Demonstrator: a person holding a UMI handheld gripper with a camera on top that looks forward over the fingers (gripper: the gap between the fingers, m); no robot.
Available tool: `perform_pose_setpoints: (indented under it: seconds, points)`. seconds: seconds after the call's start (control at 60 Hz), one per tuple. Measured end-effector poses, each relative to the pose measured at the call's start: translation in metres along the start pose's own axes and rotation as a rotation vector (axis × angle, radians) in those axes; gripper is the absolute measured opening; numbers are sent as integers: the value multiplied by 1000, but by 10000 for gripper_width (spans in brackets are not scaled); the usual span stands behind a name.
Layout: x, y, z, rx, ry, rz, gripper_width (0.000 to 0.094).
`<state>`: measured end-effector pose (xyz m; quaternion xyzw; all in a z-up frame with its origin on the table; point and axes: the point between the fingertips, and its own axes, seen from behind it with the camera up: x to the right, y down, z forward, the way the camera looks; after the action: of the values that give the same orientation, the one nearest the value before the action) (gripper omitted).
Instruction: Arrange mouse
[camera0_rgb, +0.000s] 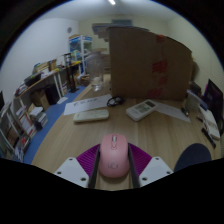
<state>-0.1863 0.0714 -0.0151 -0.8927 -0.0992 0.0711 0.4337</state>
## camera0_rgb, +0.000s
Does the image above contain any clear plastic water jug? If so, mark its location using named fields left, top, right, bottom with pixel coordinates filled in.
left=84, top=50, right=105, bottom=92

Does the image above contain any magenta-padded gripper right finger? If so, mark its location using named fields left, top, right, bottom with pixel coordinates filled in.
left=127, top=143, right=174, bottom=189

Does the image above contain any black marker pen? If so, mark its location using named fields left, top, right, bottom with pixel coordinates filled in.
left=200, top=127, right=217, bottom=149

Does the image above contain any bookshelf unit with books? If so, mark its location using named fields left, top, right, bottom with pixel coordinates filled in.
left=0, top=99, right=49, bottom=163

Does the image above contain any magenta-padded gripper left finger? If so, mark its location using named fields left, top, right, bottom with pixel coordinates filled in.
left=53, top=143, right=101, bottom=189

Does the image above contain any white open book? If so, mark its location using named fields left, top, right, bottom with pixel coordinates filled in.
left=198, top=104, right=222, bottom=140

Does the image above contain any blue mouse pad with wrist rest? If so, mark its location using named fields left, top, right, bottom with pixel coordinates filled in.
left=173, top=142, right=213, bottom=173

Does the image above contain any white air conditioner remote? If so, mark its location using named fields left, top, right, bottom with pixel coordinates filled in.
left=125, top=99, right=158, bottom=122

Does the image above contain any black coiled cable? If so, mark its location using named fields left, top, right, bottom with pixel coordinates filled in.
left=106, top=95, right=126, bottom=108

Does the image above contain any white and blue cabinet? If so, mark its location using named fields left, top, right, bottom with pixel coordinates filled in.
left=68, top=34, right=93, bottom=76

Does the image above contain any slim white remote control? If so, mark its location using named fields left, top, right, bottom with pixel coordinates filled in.
left=72, top=109, right=110, bottom=123

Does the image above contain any black computer monitor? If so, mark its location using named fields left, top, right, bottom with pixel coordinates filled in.
left=203, top=78, right=224, bottom=116

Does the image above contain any large brown cardboard box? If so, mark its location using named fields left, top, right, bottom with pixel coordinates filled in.
left=108, top=26, right=194, bottom=102

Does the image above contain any black metal stand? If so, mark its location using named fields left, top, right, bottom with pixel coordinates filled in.
left=63, top=52, right=80, bottom=94

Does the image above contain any pink computer mouse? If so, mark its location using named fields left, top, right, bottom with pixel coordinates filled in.
left=98, top=133, right=130, bottom=179

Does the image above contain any small dark clip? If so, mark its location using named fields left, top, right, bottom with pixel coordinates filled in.
left=180, top=106, right=190, bottom=117

